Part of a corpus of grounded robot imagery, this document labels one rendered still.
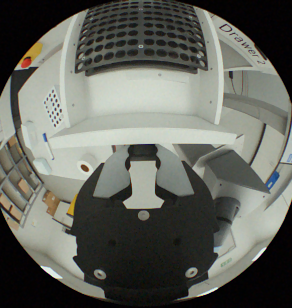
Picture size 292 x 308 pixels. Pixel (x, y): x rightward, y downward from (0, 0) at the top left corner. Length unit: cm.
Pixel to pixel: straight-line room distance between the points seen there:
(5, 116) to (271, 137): 387
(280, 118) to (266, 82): 101
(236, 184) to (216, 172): 9
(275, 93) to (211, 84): 167
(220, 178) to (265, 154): 286
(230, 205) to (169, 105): 41
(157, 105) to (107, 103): 9
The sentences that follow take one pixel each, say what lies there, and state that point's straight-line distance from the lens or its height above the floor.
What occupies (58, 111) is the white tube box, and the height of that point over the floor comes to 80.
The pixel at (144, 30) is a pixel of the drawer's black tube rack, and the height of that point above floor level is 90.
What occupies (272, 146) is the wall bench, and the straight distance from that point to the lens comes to 309.
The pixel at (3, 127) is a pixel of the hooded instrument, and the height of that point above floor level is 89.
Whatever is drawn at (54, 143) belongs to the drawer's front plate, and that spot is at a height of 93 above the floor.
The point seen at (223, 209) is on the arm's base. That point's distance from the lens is 43.
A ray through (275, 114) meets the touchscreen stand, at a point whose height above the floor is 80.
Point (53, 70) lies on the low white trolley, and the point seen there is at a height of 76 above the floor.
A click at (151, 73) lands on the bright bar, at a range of 17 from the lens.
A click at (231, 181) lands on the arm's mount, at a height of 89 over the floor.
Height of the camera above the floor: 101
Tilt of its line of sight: 57 degrees down
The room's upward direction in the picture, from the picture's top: 177 degrees clockwise
